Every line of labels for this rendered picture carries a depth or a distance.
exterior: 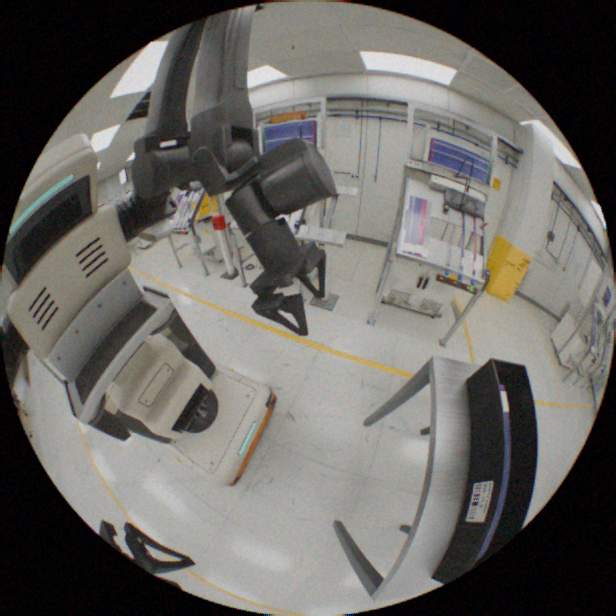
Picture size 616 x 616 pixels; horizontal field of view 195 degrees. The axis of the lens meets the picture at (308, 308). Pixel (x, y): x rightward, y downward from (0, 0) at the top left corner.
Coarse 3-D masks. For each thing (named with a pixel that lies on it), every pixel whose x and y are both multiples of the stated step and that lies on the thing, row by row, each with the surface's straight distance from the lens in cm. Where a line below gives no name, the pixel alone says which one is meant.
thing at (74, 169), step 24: (72, 144) 38; (48, 168) 34; (72, 168) 32; (96, 168) 34; (24, 192) 33; (48, 192) 33; (72, 192) 34; (96, 192) 36; (24, 216) 33; (48, 216) 35; (72, 216) 36; (24, 240) 35; (48, 240) 37; (24, 264) 37
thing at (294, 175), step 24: (288, 144) 19; (312, 144) 21; (216, 168) 21; (240, 168) 21; (264, 168) 20; (288, 168) 18; (312, 168) 17; (216, 192) 22; (264, 192) 19; (288, 192) 18; (312, 192) 18
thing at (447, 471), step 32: (416, 384) 64; (448, 384) 55; (384, 416) 99; (448, 416) 52; (448, 448) 50; (448, 480) 50; (416, 512) 51; (448, 512) 53; (352, 544) 92; (416, 544) 51; (448, 544) 58; (416, 576) 59
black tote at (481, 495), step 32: (480, 384) 55; (512, 384) 69; (480, 416) 54; (512, 416) 67; (480, 448) 52; (512, 448) 66; (480, 480) 52; (512, 480) 66; (480, 512) 51; (512, 512) 66; (480, 544) 51; (448, 576) 58
